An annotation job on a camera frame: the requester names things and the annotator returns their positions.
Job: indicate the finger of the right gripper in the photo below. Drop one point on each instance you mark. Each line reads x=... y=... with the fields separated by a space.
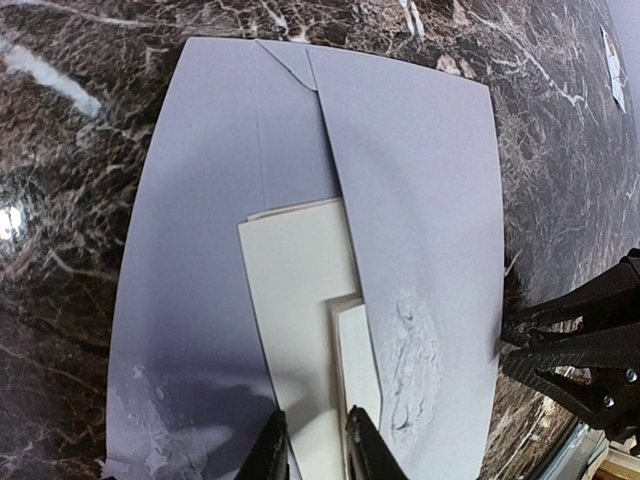
x=609 y=299
x=600 y=386

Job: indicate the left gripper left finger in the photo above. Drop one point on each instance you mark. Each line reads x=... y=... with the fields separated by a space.
x=268 y=457

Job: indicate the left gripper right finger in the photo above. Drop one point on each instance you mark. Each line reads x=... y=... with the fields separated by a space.
x=368 y=457

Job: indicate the beige decorated letter paper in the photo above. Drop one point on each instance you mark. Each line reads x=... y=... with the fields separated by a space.
x=358 y=380

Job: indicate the white sticker sheet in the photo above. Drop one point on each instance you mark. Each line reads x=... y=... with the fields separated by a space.
x=614 y=69

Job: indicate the grey envelope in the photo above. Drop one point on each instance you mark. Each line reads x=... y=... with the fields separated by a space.
x=254 y=126

